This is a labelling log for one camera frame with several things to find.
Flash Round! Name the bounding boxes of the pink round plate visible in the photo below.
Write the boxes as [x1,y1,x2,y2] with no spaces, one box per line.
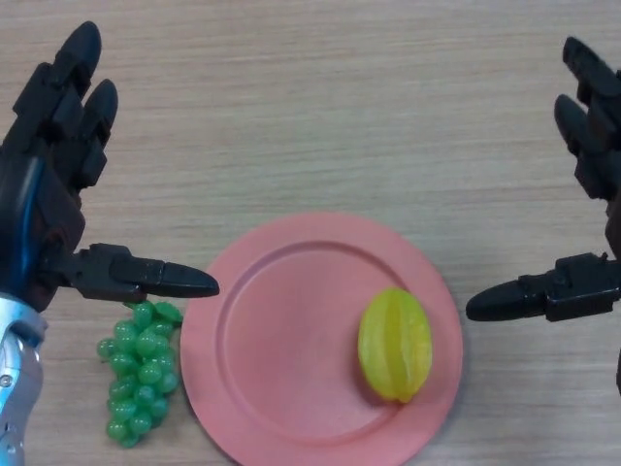
[180,212,465,466]

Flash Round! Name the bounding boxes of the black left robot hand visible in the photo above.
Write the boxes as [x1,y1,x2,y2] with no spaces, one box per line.
[0,20,220,312]

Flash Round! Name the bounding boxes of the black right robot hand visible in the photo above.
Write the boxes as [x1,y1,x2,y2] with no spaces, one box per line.
[465,36,621,397]

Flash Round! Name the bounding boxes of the yellow starfruit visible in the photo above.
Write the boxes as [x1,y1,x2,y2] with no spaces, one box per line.
[357,286,433,404]

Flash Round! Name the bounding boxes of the green grape bunch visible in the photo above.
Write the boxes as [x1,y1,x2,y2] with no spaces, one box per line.
[96,300,184,449]

